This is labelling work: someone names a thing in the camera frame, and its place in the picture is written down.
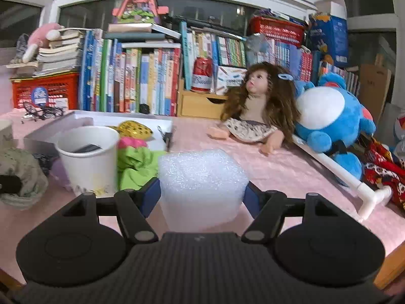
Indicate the black binder clip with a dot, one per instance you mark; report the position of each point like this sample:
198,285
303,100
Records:
167,136

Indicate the pink and green cloth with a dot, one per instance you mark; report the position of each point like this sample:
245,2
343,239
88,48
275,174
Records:
136,164

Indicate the brown cardboard sheet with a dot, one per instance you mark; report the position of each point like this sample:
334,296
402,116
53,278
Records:
375,91

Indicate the dark blue patterned cloth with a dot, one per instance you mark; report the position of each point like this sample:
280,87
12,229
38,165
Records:
42,162

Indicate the black eyeglasses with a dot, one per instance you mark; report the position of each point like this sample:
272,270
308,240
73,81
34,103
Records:
30,108

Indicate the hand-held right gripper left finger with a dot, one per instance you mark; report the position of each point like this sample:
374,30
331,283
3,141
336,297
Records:
152,196

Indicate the row of thin striped books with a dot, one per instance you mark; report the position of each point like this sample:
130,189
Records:
218,50

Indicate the dark teal flat book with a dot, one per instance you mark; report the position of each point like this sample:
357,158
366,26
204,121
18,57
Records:
134,35

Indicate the blue cartoon carton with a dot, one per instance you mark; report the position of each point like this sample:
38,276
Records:
330,39

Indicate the stack of grey paperback books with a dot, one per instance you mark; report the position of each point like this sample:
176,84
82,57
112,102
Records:
58,53

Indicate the black clips in cup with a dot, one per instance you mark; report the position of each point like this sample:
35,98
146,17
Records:
87,148

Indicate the white blue flat book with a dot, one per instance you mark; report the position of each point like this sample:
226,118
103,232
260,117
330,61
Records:
166,31

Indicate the red drink can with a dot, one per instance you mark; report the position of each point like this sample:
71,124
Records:
202,74

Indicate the white paper cup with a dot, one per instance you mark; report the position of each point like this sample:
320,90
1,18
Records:
88,167

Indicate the wooden drawer box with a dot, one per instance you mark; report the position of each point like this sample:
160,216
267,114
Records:
196,104

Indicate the shallow grey white tray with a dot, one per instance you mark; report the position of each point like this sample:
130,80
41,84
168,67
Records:
76,120

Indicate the white box with pencil print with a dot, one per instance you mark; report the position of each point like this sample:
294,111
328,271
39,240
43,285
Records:
229,77

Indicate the pink and white plush toy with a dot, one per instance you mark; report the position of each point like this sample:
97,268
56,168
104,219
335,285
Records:
41,36

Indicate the brown haired doll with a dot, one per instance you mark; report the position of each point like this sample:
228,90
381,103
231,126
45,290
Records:
253,101

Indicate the striped frame eyeglasses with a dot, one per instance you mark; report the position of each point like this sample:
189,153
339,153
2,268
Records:
52,111

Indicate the row of tall children's books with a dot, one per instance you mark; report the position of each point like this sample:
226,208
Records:
126,79

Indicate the yellow sequin pouch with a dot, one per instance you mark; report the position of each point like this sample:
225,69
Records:
133,129

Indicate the grey crumpled cloth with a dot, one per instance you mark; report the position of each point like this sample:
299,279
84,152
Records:
20,47

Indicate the red plastic basket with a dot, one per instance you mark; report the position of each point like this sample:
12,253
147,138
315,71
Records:
278,31

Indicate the white foam block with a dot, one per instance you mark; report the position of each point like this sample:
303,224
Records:
201,190

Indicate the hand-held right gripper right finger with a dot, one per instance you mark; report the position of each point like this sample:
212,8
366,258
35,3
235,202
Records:
251,200

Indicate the row of blue red books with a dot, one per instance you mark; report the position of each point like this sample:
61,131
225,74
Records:
284,60

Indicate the red printed cloth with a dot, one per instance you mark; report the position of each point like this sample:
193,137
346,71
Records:
384,171

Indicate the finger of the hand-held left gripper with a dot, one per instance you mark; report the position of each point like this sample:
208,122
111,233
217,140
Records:
9,183

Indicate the blue and white plush toy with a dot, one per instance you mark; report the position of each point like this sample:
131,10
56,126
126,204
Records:
329,110

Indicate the small black box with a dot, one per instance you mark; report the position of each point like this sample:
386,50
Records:
144,108

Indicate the red basket with round sticker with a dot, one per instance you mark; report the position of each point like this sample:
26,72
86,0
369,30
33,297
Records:
57,90

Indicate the round blue white toy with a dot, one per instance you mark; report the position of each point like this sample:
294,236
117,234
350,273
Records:
399,131

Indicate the grey green patterned cloth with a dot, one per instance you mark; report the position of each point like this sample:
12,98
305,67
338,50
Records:
22,167

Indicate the white plastic pipe rack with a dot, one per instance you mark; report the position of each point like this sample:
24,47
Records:
348,179

